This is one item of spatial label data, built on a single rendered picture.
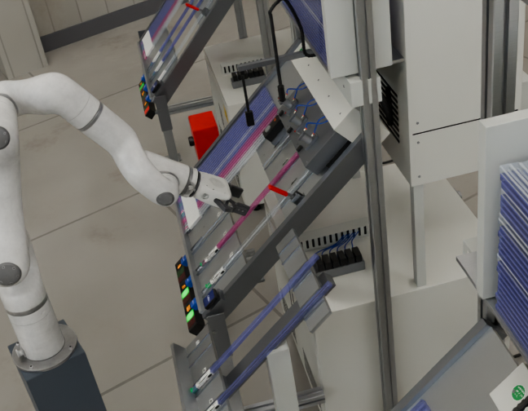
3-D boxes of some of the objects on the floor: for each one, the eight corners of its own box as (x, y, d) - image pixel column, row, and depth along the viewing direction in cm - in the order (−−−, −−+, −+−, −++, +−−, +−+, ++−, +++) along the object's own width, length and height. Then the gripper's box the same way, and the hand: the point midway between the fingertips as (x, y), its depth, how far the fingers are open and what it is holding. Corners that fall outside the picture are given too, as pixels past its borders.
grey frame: (248, 482, 274) (109, -96, 166) (210, 329, 338) (93, -161, 230) (402, 439, 279) (367, -147, 171) (337, 296, 343) (281, -197, 235)
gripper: (179, 177, 231) (232, 196, 238) (187, 210, 217) (244, 230, 224) (191, 156, 228) (244, 176, 235) (200, 187, 214) (257, 208, 221)
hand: (241, 201), depth 229 cm, fingers open, 8 cm apart
